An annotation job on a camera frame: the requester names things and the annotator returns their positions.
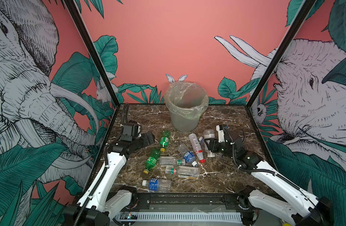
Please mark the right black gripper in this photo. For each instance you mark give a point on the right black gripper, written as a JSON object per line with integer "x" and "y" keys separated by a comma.
{"x": 214, "y": 144}

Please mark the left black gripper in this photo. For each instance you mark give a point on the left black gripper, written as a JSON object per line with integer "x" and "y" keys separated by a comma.
{"x": 145, "y": 141}

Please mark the green soda bottle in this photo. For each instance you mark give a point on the green soda bottle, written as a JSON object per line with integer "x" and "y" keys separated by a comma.
{"x": 152, "y": 160}
{"x": 164, "y": 141}

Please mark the clear bottle green red label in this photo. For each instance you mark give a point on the clear bottle green red label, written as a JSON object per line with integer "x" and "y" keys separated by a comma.
{"x": 186, "y": 172}

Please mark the clear bottle white cap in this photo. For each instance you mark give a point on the clear bottle white cap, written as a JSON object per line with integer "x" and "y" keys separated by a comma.
{"x": 202, "y": 142}

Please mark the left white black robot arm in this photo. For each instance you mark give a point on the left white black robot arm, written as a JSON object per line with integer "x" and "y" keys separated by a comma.
{"x": 94, "y": 208}

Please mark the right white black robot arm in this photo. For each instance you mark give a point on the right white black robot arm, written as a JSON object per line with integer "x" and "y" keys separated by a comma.
{"x": 297, "y": 206}

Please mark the grey mesh waste bin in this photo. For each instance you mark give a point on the grey mesh waste bin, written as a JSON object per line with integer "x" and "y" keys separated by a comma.
{"x": 182, "y": 124}

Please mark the clear plastic bin liner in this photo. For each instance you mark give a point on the clear plastic bin liner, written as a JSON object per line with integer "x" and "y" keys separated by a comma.
{"x": 186, "y": 99}

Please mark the upright green soda bottle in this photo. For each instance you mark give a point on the upright green soda bottle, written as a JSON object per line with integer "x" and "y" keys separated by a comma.
{"x": 164, "y": 141}

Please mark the white bottle red label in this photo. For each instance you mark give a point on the white bottle red label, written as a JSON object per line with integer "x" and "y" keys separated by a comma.
{"x": 196, "y": 147}

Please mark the clear bottle green cap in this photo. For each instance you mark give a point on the clear bottle green cap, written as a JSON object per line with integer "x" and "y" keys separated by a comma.
{"x": 171, "y": 161}

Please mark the blue label bottle white cap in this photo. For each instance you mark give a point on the blue label bottle white cap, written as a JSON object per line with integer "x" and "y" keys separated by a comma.
{"x": 187, "y": 155}

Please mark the small blue label bottle front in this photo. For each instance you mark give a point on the small blue label bottle front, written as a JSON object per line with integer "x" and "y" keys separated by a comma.
{"x": 158, "y": 185}

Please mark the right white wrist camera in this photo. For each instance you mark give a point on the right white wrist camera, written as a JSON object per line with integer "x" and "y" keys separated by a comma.
{"x": 222, "y": 133}

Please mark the black front rail frame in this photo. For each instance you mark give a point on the black front rail frame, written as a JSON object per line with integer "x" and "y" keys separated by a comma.
{"x": 198, "y": 202}

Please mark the white slotted cable duct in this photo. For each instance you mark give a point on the white slotted cable duct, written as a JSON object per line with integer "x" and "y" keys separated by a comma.
{"x": 227, "y": 217}

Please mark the left black frame post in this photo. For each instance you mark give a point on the left black frame post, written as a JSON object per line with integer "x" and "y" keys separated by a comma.
{"x": 79, "y": 23}

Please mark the black frame post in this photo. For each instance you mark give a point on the black frame post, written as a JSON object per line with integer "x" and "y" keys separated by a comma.
{"x": 299, "y": 19}
{"x": 79, "y": 23}

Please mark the right black frame post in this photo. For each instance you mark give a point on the right black frame post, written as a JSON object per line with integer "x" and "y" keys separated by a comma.
{"x": 299, "y": 19}

